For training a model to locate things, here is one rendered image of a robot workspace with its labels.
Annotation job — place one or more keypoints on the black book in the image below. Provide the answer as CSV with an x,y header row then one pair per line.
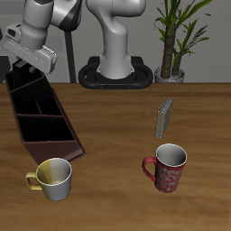
x,y
18,75

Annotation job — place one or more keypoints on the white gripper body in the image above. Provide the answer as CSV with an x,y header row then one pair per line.
x,y
33,55

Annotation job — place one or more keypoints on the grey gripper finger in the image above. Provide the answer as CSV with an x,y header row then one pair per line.
x,y
21,63
32,69

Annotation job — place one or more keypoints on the red patterned mug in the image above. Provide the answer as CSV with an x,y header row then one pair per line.
x,y
168,177

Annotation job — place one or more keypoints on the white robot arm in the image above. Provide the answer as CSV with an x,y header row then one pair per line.
x,y
115,45

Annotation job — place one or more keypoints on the yellow and white mug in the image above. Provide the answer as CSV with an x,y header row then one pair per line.
x,y
57,188

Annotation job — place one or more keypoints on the green pot plant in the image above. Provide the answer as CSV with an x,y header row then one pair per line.
x,y
168,51

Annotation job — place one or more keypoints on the grey book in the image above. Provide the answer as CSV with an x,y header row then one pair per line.
x,y
164,118

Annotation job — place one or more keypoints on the dark brown desk caddy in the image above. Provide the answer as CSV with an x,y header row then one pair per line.
x,y
51,147

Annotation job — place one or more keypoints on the flat black base plate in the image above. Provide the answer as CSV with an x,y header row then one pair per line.
x,y
85,78

